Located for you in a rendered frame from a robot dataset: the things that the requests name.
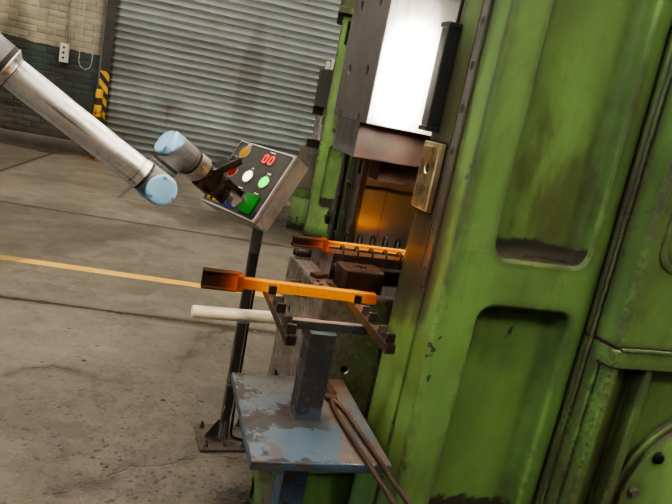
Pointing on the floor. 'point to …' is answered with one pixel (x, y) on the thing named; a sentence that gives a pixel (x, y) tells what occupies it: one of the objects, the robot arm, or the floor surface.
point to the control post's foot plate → (205, 433)
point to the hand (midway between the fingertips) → (244, 197)
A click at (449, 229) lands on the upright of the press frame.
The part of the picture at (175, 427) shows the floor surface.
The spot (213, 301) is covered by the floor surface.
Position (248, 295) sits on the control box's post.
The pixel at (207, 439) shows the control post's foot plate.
